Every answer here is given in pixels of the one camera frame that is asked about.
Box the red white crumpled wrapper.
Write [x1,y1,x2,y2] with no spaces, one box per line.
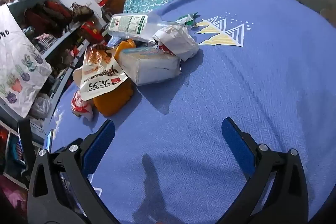
[70,90,95,122]

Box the red clothes pile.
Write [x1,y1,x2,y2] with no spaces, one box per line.
[25,1,72,28]

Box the white tote bag cactus print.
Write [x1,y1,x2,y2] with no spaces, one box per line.
[0,4,53,118]

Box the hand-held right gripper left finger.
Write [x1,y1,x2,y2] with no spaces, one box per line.
[27,119,120,224]

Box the grey metal shelf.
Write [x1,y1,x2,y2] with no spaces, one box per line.
[0,0,90,140]

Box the white plastic bag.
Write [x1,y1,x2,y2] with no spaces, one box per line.
[29,94,51,119]

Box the white orange snack bag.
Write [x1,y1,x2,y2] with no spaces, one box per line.
[79,46,129,102]

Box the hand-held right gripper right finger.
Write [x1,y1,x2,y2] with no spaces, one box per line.
[221,117,309,224]

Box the crumpled white paper wrapper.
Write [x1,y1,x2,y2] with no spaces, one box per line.
[152,25,200,62]

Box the green white small wrapper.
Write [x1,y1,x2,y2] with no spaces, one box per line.
[175,12,199,28]

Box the blue blanket with triangle print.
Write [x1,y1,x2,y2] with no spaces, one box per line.
[49,0,336,224]

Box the clear plastic bottle green label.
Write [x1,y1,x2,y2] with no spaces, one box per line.
[108,13,181,43]

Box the brown handbag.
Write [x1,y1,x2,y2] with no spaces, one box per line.
[71,2,94,24]

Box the red box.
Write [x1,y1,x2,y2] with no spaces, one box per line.
[81,21,104,42]

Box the orange pouch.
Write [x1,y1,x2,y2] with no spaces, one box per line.
[93,40,137,117]

